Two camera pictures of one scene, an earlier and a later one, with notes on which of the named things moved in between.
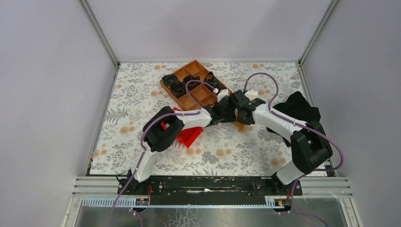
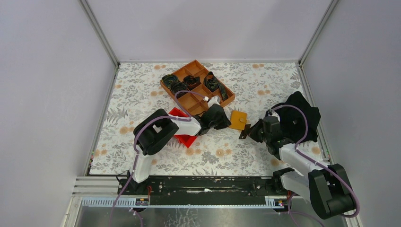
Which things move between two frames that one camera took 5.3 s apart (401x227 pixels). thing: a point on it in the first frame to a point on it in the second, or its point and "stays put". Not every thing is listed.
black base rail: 176,191 stays put
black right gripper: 246,122 to 252,130
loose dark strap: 211,79 stays put
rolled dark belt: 178,89 stays put
